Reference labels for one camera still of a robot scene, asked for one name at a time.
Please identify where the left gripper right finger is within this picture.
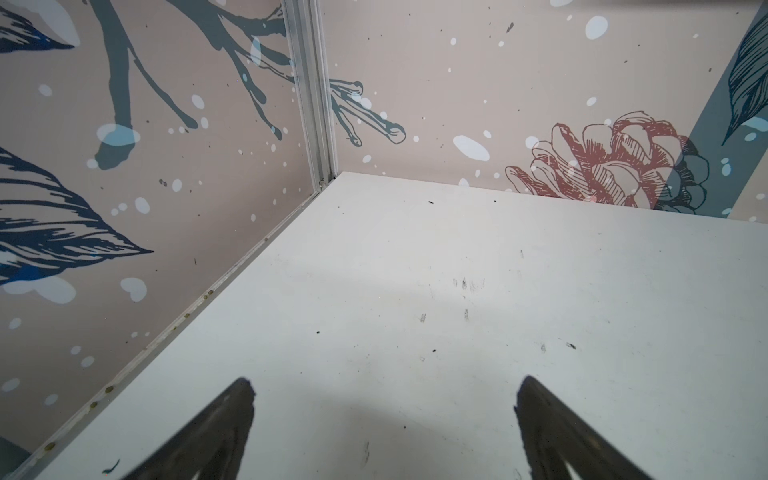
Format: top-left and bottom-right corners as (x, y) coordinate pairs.
(515, 376), (650, 480)

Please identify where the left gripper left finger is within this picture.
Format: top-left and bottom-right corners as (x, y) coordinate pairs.
(125, 377), (256, 480)

